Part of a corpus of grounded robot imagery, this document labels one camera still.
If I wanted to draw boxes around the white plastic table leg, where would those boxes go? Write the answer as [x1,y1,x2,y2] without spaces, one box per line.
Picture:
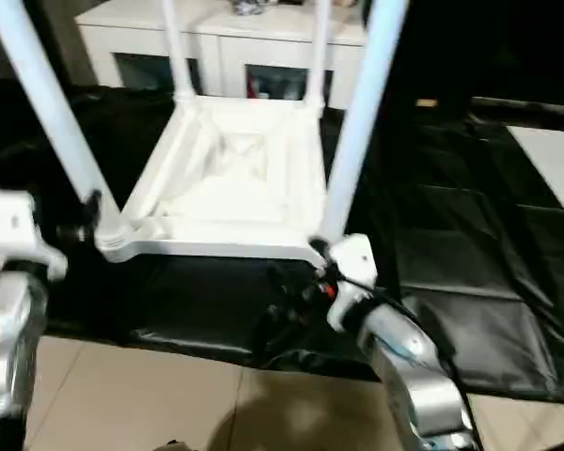
[304,0,334,113]
[161,0,197,103]
[319,0,411,246]
[0,0,124,256]

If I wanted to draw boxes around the black mat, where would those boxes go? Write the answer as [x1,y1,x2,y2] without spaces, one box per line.
[0,79,564,405]

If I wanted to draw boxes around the grey curtain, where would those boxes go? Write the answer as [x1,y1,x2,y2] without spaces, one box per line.
[0,0,99,86]

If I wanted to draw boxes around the black speaker with yellow label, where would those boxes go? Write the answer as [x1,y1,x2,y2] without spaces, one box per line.
[356,0,476,121]

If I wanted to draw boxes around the white cabinet with glass doors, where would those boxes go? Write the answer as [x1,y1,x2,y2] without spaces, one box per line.
[74,0,373,113]

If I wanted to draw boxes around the white side table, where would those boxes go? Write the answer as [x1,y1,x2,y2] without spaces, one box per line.
[505,124,564,213]

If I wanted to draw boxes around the brown low console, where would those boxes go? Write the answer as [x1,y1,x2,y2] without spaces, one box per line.
[469,95,564,121]

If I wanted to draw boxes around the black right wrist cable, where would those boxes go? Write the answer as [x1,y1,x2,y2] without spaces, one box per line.
[337,275,477,425]

